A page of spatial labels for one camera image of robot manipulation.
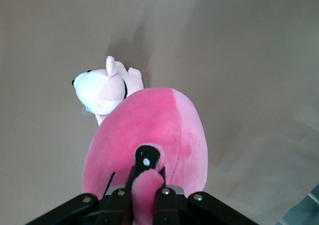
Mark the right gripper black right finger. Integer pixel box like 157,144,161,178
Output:
154,167,260,225

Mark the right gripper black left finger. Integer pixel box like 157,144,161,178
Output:
24,165,137,225

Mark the round hot pink plush toy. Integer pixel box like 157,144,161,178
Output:
83,87,209,225

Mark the light pink white puppy plush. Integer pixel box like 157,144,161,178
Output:
72,56,145,126

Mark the brown table cover sheet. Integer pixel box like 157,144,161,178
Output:
0,0,319,225

